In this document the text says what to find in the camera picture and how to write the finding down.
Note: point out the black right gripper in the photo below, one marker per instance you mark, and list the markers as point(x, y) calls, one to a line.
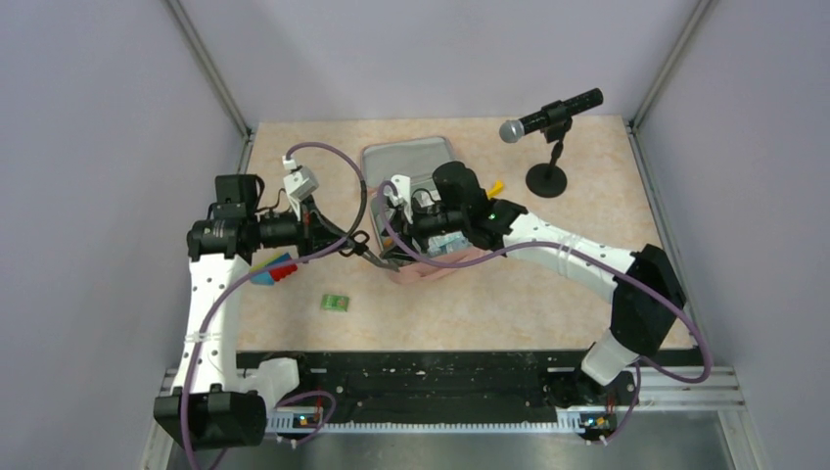
point(400, 221)

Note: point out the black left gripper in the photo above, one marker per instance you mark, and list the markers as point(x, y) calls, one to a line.
point(315, 231)

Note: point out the pink medicine case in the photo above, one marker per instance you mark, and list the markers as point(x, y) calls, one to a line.
point(417, 158)

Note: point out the black handled scissors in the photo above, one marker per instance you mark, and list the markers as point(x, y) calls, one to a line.
point(366, 250)

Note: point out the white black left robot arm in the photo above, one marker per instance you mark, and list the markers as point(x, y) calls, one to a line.
point(210, 404)

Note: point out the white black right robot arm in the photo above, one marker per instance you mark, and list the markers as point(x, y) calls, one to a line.
point(641, 286)

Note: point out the yellow plastic piece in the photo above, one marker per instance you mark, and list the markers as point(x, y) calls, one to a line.
point(496, 189)

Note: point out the colourful toy block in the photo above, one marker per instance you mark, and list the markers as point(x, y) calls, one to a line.
point(278, 268)

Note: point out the green small packet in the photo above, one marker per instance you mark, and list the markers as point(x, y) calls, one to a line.
point(331, 302)

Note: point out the black microphone on stand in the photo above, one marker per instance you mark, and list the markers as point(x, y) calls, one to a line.
point(554, 121)

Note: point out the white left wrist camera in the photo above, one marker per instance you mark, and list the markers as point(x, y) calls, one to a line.
point(299, 184)

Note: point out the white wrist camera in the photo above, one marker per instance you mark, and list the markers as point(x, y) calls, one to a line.
point(299, 184)
point(398, 191)

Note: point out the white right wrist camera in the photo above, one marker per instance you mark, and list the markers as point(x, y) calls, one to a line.
point(398, 191)

